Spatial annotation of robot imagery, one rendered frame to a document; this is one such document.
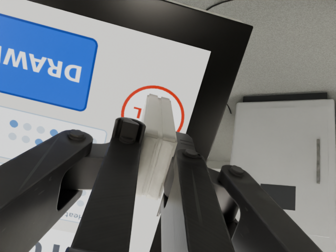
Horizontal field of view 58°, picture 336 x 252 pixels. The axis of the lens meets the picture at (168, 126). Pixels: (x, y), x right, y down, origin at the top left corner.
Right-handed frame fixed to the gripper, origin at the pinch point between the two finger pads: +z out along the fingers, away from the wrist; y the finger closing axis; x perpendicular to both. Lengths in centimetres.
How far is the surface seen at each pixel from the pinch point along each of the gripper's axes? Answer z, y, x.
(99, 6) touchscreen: 3.7, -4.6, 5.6
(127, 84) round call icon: 3.7, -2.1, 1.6
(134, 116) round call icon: 3.7, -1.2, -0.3
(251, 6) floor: 135, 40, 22
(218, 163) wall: 326, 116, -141
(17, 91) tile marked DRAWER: 3.7, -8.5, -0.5
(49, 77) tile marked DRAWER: 3.7, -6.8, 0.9
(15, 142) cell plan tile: 3.7, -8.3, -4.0
